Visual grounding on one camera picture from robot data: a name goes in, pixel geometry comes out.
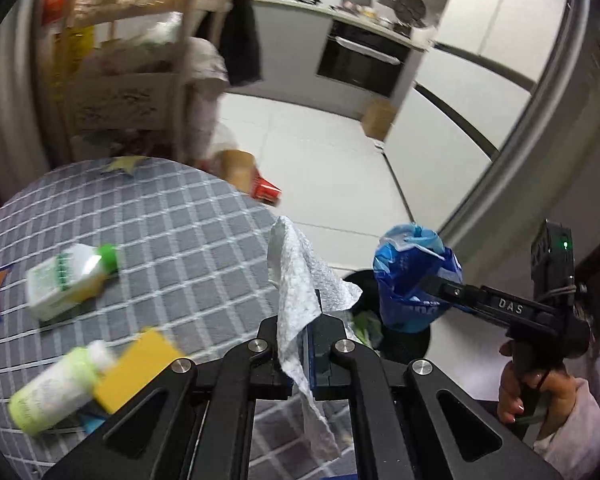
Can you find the white bottle with green cap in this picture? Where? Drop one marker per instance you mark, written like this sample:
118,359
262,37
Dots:
65,280

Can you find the cardboard box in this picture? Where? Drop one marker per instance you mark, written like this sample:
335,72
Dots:
379,119

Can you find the person's right forearm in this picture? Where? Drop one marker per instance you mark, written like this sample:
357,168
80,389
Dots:
580,420

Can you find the black hanging cloth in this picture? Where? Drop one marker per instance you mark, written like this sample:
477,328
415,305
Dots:
242,45

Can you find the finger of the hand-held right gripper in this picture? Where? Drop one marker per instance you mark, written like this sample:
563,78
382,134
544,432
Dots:
455,292

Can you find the black built-in oven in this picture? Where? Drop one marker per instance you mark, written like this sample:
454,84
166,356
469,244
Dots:
360,65

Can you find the grey kitchen counter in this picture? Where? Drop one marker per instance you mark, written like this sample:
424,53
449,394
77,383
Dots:
290,50

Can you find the yellow mesh bag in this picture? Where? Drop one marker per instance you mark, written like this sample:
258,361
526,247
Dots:
72,52

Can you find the light green bottle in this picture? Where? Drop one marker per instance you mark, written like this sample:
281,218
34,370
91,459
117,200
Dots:
50,390

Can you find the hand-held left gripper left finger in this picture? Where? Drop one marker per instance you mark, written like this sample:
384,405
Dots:
266,375

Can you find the red container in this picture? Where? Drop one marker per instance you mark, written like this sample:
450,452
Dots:
57,2

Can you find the white paper towel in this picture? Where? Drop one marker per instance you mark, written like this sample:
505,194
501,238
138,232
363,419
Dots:
295,285

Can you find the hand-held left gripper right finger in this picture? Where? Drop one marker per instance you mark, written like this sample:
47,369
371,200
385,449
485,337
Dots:
311,360

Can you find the yellow sponge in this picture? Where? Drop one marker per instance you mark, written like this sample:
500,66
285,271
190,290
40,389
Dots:
135,370

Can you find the red and tan cup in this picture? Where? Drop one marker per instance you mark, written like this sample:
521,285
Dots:
237,170

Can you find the blue plastic bag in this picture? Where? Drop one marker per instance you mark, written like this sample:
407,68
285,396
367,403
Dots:
405,280

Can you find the grey sliding door frame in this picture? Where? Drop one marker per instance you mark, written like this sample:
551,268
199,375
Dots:
17,100
555,125

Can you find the black trash bin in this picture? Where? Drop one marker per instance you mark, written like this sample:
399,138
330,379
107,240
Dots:
405,347

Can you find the red carton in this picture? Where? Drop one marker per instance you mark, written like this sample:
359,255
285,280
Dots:
266,191

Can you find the white refrigerator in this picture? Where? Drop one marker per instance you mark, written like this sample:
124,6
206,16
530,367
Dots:
455,100

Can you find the white woven sack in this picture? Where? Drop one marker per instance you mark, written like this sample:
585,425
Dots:
205,67

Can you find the person's right hand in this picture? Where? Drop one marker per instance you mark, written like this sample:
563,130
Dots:
507,395

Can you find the beige plastic storage cart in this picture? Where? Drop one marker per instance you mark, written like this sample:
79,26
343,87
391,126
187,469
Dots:
125,95

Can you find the white plastic bags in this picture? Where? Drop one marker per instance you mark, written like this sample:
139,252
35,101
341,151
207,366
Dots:
145,45

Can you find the round perforated pan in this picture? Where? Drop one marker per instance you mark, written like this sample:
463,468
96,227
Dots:
410,6

